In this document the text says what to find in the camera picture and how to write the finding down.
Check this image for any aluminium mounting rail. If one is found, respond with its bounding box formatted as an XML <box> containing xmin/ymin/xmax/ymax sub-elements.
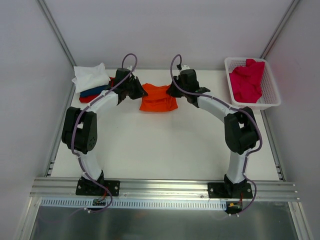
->
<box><xmin>29</xmin><ymin>177</ymin><xmax>301</xmax><ymax>202</ymax></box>

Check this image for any white plastic basket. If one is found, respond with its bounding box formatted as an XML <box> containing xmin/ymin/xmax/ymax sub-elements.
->
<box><xmin>224</xmin><ymin>57</ymin><xmax>281</xmax><ymax>110</ymax></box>

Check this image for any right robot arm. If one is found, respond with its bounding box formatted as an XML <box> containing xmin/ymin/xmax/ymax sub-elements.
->
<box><xmin>167</xmin><ymin>65</ymin><xmax>262</xmax><ymax>198</ymax></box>

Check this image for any blue folded t-shirt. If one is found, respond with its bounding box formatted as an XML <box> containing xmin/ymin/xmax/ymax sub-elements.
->
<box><xmin>79</xmin><ymin>85</ymin><xmax>111</xmax><ymax>98</ymax></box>

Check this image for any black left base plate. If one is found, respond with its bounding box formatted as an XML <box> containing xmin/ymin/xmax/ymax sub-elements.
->
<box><xmin>75</xmin><ymin>177</ymin><xmax>121</xmax><ymax>197</ymax></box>

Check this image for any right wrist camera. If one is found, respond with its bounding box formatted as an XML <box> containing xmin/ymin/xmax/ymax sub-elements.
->
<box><xmin>176</xmin><ymin>64</ymin><xmax>191</xmax><ymax>72</ymax></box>

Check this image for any magenta crumpled t-shirt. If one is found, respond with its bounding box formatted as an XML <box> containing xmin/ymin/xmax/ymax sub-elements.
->
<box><xmin>229</xmin><ymin>59</ymin><xmax>265</xmax><ymax>104</ymax></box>

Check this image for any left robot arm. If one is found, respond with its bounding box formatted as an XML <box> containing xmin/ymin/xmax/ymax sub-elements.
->
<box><xmin>61</xmin><ymin>67</ymin><xmax>148</xmax><ymax>195</ymax></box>

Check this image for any white folded t-shirt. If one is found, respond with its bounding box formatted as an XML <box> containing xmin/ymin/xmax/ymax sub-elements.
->
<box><xmin>71</xmin><ymin>63</ymin><xmax>110</xmax><ymax>93</ymax></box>

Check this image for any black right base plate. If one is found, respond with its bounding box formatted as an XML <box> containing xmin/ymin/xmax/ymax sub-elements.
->
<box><xmin>207</xmin><ymin>182</ymin><xmax>253</xmax><ymax>199</ymax></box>

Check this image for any red folded t-shirt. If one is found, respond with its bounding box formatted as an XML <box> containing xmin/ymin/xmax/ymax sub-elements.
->
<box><xmin>79</xmin><ymin>77</ymin><xmax>116</xmax><ymax>104</ymax></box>

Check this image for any white slotted cable duct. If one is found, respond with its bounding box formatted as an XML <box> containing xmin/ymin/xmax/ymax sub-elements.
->
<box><xmin>40</xmin><ymin>197</ymin><xmax>227</xmax><ymax>211</ymax></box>

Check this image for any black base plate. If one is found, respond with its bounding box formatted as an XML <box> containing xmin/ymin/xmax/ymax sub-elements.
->
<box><xmin>207</xmin><ymin>182</ymin><xmax>253</xmax><ymax>199</ymax></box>
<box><xmin>75</xmin><ymin>177</ymin><xmax>121</xmax><ymax>197</ymax></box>

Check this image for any orange t-shirt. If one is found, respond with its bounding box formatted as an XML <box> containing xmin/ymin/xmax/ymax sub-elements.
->
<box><xmin>139</xmin><ymin>83</ymin><xmax>178</xmax><ymax>113</ymax></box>

